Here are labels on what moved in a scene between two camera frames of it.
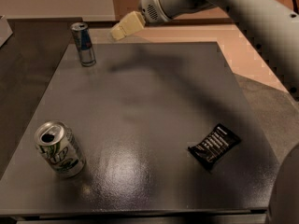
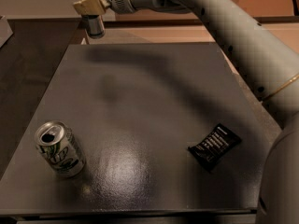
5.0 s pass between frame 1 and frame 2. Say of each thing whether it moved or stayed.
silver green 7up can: stayed
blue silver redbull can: moved
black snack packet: stayed
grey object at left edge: stayed
